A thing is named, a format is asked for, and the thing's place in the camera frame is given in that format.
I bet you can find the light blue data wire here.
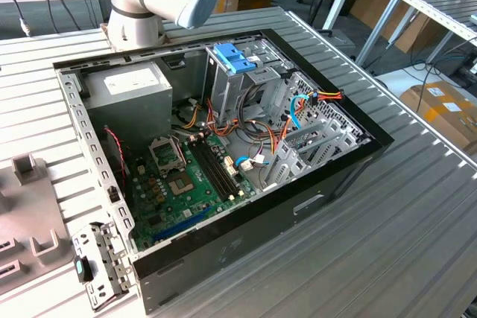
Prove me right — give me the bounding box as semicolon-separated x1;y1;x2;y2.
288;93;313;130

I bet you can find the orange red yellow power wire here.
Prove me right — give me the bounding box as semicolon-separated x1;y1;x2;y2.
307;88;344;109

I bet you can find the grey metal disk bay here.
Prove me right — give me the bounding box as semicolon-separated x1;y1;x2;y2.
259;115;373;193

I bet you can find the black RAM slot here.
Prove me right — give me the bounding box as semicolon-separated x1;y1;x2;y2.
198;138;239;199
203;137;245;197
192;139;233;200
187;140;227;202

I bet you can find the grey metal drive cage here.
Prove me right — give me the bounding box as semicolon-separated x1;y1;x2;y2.
203;39;296;130

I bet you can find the green motherboard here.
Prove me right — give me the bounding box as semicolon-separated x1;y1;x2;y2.
124;131;258;252

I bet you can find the CPU socket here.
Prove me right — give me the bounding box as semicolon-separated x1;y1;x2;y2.
165;168;197;198

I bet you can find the blue plastic drive latch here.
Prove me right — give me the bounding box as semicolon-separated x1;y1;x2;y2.
213;43;259;75

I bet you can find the metal socket cover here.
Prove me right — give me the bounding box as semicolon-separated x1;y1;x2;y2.
148;135;187;177

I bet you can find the blue expansion slot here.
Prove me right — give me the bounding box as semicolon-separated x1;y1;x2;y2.
152;204;213;244

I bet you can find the black PC case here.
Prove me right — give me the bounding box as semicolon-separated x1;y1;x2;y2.
51;27;396;315

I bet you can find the silver power supply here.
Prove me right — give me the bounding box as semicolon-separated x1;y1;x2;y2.
83;60;174;144

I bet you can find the labelled cardboard box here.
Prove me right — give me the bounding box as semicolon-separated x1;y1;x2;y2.
400;81;477;153

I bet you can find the black teal release latch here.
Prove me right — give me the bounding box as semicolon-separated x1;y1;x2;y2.
73;254;95;284

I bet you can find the grey parts rack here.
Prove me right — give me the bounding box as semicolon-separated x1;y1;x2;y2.
0;153;75;289

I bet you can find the multicoloured wire bundle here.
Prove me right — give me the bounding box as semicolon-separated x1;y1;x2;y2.
206;97;294;157

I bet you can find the blue wire with white tag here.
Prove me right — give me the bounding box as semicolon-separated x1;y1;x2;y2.
236;154;270;174

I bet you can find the black wire bundle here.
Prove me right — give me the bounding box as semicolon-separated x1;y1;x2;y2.
238;82;271;139

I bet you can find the yellow black wire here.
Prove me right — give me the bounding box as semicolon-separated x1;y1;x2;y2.
174;97;205;130

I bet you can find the wire locking lever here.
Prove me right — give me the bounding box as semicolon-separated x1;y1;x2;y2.
174;139;187;174

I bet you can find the red black twisted wire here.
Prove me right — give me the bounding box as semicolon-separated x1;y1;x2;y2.
103;127;130;189

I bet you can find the grey metal slot bracket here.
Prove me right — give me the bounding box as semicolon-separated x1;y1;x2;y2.
70;220;136;314

